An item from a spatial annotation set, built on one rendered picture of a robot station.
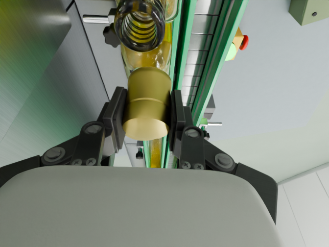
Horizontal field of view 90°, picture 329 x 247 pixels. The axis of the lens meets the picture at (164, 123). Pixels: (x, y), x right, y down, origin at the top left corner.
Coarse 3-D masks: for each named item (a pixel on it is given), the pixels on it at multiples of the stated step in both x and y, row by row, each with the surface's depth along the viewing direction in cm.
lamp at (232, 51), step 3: (231, 45) 42; (234, 45) 42; (231, 48) 42; (234, 48) 42; (231, 51) 42; (234, 51) 42; (228, 54) 43; (231, 54) 43; (234, 54) 43; (228, 57) 43; (231, 57) 43; (225, 60) 44
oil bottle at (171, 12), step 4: (116, 0) 13; (168, 0) 13; (172, 0) 13; (176, 0) 13; (116, 4) 14; (168, 4) 13; (172, 4) 13; (176, 4) 13; (168, 8) 13; (172, 8) 13; (176, 8) 14; (168, 12) 13; (172, 12) 14; (176, 12) 14; (168, 16) 14; (172, 16) 14; (176, 16) 15; (168, 20) 14; (172, 20) 15
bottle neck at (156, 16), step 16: (128, 0) 8; (144, 0) 8; (160, 0) 10; (128, 16) 11; (144, 16) 12; (160, 16) 9; (128, 32) 10; (144, 32) 11; (160, 32) 10; (128, 48) 10; (144, 48) 10
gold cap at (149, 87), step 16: (128, 80) 13; (144, 80) 12; (160, 80) 12; (128, 96) 12; (144, 96) 11; (160, 96) 11; (128, 112) 11; (144, 112) 10; (160, 112) 11; (128, 128) 11; (144, 128) 11; (160, 128) 11
